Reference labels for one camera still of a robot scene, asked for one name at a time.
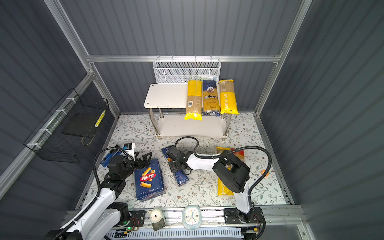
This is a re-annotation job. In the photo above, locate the blue Barilla spaghetti box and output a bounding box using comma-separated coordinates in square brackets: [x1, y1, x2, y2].
[162, 146, 189, 187]

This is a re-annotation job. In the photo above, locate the yellow clear spaghetti bag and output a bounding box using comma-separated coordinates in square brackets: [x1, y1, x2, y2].
[184, 80, 203, 121]

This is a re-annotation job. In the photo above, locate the blue Ankara spaghetti bag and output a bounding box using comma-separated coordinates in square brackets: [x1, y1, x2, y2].
[203, 81, 221, 117]

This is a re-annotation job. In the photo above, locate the yellow Pastatime spaghetti bag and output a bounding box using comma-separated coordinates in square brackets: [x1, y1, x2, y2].
[219, 80, 239, 115]

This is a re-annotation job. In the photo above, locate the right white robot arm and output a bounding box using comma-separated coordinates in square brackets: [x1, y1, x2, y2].
[167, 146, 252, 214]

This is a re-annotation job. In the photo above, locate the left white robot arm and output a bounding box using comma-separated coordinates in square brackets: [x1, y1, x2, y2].
[44, 152, 152, 240]

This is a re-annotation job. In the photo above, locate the white two-tier shelf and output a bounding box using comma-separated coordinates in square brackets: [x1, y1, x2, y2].
[144, 84, 232, 139]

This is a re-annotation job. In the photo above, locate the blue stapler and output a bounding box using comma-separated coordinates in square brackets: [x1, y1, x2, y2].
[101, 150, 122, 168]

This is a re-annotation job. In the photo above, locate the blue Barilla rigatoni box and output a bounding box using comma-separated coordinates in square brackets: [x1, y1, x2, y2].
[134, 159, 166, 202]

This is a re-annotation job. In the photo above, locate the yellow green marker pen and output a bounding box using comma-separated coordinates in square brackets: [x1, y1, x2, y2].
[95, 110, 106, 128]

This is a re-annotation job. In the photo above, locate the white analog clock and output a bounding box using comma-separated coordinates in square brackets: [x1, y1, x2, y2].
[182, 205, 203, 230]

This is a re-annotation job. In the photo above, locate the tape roll dispenser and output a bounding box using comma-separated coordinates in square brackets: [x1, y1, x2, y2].
[150, 208, 166, 232]

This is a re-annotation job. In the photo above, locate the red spaghetti bag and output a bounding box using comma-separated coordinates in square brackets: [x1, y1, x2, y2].
[234, 151, 245, 161]

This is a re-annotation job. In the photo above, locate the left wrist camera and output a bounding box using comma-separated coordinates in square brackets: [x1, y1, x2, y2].
[123, 143, 136, 159]

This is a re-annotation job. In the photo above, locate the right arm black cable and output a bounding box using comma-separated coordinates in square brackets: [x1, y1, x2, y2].
[173, 136, 273, 208]

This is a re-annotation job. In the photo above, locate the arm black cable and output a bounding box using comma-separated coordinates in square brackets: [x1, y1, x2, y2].
[173, 136, 273, 208]
[52, 146, 136, 240]

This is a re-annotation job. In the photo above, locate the black wire mesh basket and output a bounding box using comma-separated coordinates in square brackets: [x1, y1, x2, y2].
[24, 91, 109, 164]

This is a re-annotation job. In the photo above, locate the aluminium mounting rail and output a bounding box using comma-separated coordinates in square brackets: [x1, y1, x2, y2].
[71, 206, 313, 240]

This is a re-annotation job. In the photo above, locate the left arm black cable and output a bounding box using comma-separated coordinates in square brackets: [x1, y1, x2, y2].
[52, 146, 136, 240]

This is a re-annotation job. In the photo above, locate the white wire mesh basket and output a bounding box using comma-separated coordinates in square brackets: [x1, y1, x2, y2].
[153, 60, 221, 84]

